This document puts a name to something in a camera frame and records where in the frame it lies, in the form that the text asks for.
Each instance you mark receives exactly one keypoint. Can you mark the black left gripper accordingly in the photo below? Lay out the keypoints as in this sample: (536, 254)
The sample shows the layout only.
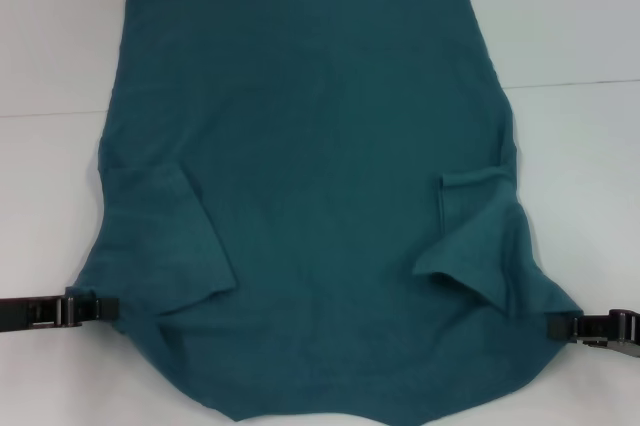
(30, 313)

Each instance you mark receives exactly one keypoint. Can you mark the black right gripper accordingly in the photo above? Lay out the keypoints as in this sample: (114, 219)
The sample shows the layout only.
(615, 331)

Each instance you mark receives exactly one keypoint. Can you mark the blue shirt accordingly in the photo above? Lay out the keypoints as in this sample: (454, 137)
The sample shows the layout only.
(310, 146)

